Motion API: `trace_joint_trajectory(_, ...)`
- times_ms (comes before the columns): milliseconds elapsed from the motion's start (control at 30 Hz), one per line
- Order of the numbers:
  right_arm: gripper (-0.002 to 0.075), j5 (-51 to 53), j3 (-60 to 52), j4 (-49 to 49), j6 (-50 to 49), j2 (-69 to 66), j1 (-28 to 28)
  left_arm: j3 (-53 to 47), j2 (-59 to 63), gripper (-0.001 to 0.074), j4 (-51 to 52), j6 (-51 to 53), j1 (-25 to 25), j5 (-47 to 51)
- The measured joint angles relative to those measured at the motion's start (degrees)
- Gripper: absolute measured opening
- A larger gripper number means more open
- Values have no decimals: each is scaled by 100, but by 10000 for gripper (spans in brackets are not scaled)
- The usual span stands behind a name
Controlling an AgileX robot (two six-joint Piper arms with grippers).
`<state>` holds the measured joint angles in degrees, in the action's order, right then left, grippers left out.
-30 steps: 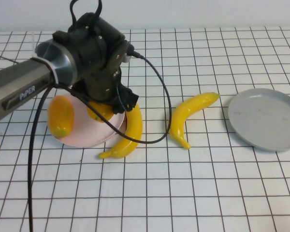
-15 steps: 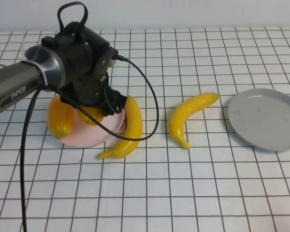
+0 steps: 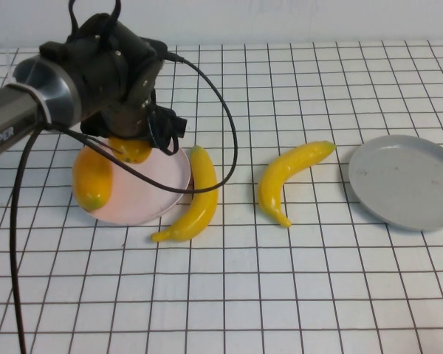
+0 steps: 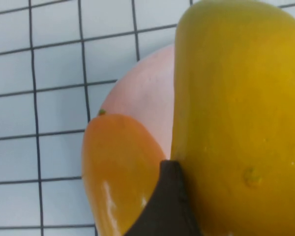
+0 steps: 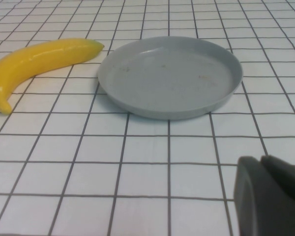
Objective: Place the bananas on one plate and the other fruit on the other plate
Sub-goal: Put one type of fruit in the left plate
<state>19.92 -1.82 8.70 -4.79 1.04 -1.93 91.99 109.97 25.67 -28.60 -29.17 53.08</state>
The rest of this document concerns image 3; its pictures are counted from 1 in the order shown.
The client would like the white black grid tablecloth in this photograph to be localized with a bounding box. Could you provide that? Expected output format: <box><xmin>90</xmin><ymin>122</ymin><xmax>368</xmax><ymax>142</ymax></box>
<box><xmin>0</xmin><ymin>38</ymin><xmax>443</xmax><ymax>354</ymax></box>

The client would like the left long black camera cable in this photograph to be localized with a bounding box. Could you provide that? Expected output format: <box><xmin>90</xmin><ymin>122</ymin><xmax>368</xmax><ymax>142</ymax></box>
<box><xmin>9</xmin><ymin>51</ymin><xmax>239</xmax><ymax>354</ymax></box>

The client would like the grey round plate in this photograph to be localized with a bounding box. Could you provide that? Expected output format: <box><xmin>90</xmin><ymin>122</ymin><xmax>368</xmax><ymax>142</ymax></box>
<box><xmin>347</xmin><ymin>134</ymin><xmax>443</xmax><ymax>233</ymax></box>

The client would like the black wrist loop cable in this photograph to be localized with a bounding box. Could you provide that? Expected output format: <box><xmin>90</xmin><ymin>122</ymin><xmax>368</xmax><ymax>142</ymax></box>
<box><xmin>66</xmin><ymin>0</ymin><xmax>123</xmax><ymax>41</ymax></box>

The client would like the yellow plastic banana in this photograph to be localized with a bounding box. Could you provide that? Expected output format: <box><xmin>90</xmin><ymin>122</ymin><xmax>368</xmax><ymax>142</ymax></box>
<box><xmin>150</xmin><ymin>145</ymin><xmax>219</xmax><ymax>243</ymax></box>
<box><xmin>257</xmin><ymin>141</ymin><xmax>336</xmax><ymax>229</ymax></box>

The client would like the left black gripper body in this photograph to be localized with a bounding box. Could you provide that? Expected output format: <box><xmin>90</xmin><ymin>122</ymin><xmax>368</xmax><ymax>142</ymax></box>
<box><xmin>80</xmin><ymin>105</ymin><xmax>188</xmax><ymax>143</ymax></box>

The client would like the black zip tie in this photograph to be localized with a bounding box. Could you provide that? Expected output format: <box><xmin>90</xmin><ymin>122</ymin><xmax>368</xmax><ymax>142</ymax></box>
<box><xmin>72</xmin><ymin>131</ymin><xmax>123</xmax><ymax>158</ymax></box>

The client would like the black gripper wire bundle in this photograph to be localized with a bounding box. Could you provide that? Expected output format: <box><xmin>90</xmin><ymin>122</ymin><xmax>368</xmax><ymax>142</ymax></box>
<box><xmin>145</xmin><ymin>103</ymin><xmax>182</xmax><ymax>156</ymax></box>

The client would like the orange yellow plastic mango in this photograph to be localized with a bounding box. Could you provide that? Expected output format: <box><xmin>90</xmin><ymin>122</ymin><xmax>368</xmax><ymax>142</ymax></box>
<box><xmin>109</xmin><ymin>136</ymin><xmax>153</xmax><ymax>166</ymax></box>
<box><xmin>72</xmin><ymin>148</ymin><xmax>114</xmax><ymax>212</ymax></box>

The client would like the pink round plate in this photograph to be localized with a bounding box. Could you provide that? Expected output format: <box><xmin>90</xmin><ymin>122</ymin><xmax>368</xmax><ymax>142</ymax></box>
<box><xmin>73</xmin><ymin>142</ymin><xmax>192</xmax><ymax>226</ymax></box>

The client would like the white zip tie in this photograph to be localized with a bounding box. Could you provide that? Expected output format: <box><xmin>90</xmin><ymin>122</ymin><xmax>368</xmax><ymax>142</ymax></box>
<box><xmin>5</xmin><ymin>49</ymin><xmax>55</xmax><ymax>128</ymax></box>

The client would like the left silver black wrist camera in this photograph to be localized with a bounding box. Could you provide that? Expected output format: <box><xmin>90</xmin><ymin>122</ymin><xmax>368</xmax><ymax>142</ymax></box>
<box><xmin>142</xmin><ymin>35</ymin><xmax>170</xmax><ymax>67</ymax></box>

